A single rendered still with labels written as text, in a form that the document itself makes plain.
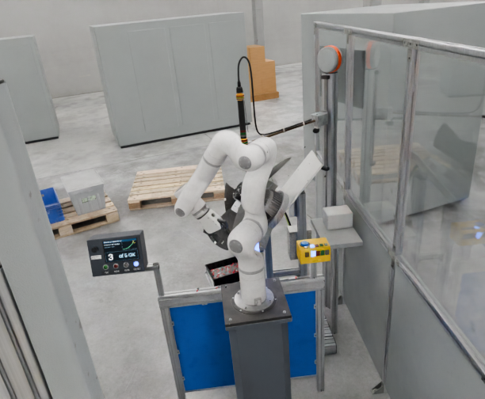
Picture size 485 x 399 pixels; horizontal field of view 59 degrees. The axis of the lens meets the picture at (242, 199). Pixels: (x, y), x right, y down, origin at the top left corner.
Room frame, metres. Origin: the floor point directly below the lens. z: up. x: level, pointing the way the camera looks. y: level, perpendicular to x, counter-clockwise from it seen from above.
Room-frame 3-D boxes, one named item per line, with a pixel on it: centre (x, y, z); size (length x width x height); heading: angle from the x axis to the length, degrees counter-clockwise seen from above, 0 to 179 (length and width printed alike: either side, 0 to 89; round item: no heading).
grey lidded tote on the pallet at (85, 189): (4.77, 1.88, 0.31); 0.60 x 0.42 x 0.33; 27
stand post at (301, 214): (2.40, -0.36, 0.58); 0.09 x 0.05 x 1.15; 3
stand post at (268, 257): (2.39, -0.14, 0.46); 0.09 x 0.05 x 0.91; 3
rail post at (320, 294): (1.91, -0.38, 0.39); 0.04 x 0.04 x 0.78; 3
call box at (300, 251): (1.91, -0.35, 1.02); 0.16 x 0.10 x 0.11; 93
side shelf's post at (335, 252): (2.39, -0.58, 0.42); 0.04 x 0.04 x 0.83; 3
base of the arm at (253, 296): (1.65, -0.01, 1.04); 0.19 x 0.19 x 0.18
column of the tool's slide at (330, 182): (2.69, -0.61, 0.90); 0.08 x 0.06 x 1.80; 38
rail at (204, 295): (1.89, 0.05, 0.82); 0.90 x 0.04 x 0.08; 93
